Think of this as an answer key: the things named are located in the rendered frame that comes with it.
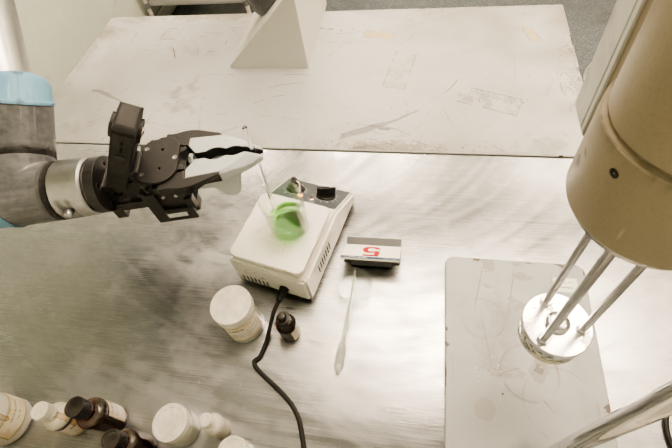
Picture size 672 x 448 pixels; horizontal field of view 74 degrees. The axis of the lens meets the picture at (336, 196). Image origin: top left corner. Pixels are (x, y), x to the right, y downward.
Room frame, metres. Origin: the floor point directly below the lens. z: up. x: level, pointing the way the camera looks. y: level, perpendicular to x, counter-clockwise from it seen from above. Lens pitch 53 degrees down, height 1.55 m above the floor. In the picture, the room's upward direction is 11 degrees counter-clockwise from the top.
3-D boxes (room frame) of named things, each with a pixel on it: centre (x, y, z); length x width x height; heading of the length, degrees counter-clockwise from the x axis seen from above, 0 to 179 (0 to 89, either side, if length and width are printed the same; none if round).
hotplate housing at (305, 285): (0.40, 0.08, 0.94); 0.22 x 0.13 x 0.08; 150
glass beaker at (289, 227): (0.38, 0.08, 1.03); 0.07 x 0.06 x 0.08; 154
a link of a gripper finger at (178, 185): (0.36, 0.17, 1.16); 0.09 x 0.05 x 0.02; 85
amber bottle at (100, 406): (0.18, 0.36, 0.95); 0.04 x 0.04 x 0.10
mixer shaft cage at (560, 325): (0.14, -0.20, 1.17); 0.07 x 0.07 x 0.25
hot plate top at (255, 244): (0.38, 0.09, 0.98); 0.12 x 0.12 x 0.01; 60
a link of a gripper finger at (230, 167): (0.37, 0.12, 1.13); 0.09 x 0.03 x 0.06; 85
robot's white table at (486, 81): (0.86, 0.03, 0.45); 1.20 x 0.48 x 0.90; 73
